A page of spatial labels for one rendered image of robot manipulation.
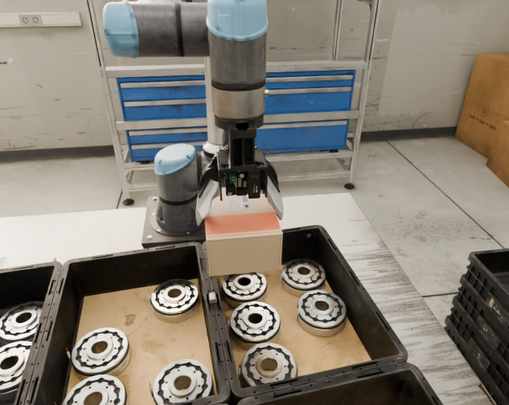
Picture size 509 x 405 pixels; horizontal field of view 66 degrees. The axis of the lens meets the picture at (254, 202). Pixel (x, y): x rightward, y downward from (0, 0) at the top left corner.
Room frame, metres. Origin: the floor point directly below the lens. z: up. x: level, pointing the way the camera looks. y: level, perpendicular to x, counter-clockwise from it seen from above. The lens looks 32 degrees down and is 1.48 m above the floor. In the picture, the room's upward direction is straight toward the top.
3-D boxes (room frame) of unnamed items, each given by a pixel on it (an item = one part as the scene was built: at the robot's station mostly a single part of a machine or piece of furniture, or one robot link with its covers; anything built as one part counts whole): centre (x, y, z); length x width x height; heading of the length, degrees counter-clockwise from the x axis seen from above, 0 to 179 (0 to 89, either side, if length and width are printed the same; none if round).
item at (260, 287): (0.66, 0.02, 0.86); 0.10 x 0.10 x 0.01
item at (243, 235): (0.57, 0.03, 1.08); 0.16 x 0.12 x 0.07; 8
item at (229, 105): (0.55, 0.02, 1.32); 0.08 x 0.08 x 0.05
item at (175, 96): (2.46, 0.48, 0.60); 0.72 x 0.03 x 0.56; 98
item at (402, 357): (0.57, -0.07, 0.92); 0.40 x 0.30 x 0.02; 13
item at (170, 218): (1.01, 0.23, 0.85); 0.15 x 0.15 x 0.10
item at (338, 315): (0.59, -0.14, 0.86); 0.10 x 0.10 x 0.01
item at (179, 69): (2.54, 0.09, 0.91); 1.70 x 0.10 x 0.05; 98
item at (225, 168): (0.54, 0.02, 1.24); 0.09 x 0.08 x 0.12; 8
